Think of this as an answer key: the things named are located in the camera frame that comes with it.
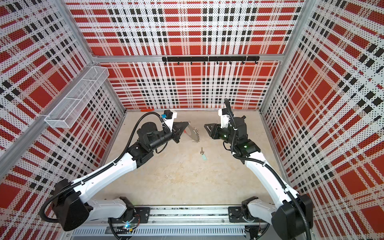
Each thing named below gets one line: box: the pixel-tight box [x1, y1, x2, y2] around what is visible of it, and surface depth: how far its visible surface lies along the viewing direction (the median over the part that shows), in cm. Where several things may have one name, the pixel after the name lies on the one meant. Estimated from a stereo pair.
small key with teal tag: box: [200, 147, 208, 161], surface depth 98 cm
